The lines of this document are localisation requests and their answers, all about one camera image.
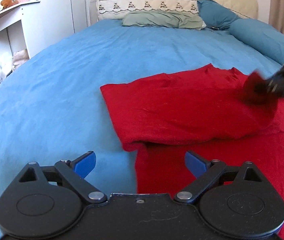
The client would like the dark teal pillow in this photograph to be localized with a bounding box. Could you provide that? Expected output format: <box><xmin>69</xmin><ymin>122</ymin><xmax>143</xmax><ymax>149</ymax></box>
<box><xmin>197</xmin><ymin>0</ymin><xmax>240</xmax><ymax>30</ymax></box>

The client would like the blue bed sheet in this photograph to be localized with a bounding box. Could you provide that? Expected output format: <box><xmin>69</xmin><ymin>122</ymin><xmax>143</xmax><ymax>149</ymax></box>
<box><xmin>0</xmin><ymin>19</ymin><xmax>284</xmax><ymax>237</ymax></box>

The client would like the white grey wardrobe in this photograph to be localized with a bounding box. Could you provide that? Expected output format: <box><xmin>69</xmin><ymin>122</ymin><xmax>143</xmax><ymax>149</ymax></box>
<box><xmin>39</xmin><ymin>0</ymin><xmax>88</xmax><ymax>37</ymax></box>

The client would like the green pillow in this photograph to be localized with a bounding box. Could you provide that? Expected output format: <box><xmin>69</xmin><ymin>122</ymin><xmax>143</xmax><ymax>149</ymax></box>
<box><xmin>122</xmin><ymin>10</ymin><xmax>206</xmax><ymax>30</ymax></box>

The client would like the orange plush toy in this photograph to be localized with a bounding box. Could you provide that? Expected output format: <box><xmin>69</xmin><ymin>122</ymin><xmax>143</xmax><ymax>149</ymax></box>
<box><xmin>0</xmin><ymin>0</ymin><xmax>19</xmax><ymax>9</ymax></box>

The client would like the blue folded duvet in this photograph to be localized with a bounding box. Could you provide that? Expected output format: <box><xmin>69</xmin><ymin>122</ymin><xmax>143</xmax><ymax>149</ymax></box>
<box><xmin>229</xmin><ymin>18</ymin><xmax>284</xmax><ymax>65</ymax></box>

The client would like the white shelf desk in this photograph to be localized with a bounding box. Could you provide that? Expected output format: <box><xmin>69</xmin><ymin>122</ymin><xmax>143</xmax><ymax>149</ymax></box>
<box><xmin>0</xmin><ymin>2</ymin><xmax>41</xmax><ymax>81</ymax></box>

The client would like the red knit garment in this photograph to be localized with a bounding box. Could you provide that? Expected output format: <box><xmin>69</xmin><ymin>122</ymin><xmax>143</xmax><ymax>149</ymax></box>
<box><xmin>101</xmin><ymin>64</ymin><xmax>284</xmax><ymax>239</ymax></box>

